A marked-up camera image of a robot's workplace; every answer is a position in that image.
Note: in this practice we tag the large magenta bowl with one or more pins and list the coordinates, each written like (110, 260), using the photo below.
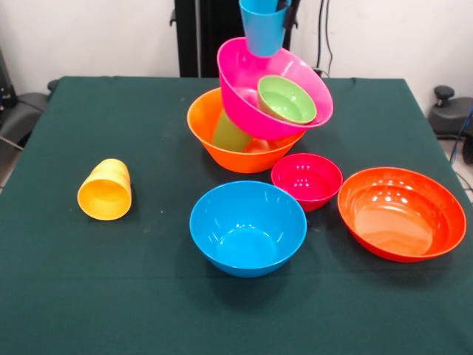
(244, 70)

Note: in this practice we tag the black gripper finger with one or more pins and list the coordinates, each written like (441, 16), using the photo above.
(281, 4)
(289, 16)

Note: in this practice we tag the wide red-orange bowl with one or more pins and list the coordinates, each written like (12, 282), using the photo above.
(401, 216)

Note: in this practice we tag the blue bowl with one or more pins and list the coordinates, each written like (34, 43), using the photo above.
(247, 229)

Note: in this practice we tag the green bowl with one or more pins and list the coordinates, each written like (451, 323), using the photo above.
(288, 100)

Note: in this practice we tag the blue cup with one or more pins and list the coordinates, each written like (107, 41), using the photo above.
(262, 33)

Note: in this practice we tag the yellow cup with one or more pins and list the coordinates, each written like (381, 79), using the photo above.
(104, 199)
(111, 168)

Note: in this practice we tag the dark green tablecloth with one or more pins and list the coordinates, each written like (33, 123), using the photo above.
(295, 296)

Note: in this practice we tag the small crimson bowl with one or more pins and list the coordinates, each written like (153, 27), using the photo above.
(306, 181)

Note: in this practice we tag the green cup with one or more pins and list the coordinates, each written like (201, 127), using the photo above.
(229, 135)

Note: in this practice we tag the large orange bowl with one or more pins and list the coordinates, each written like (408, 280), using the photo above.
(236, 159)

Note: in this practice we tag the grey pedestal foot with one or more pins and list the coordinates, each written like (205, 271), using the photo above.
(449, 118)
(18, 118)

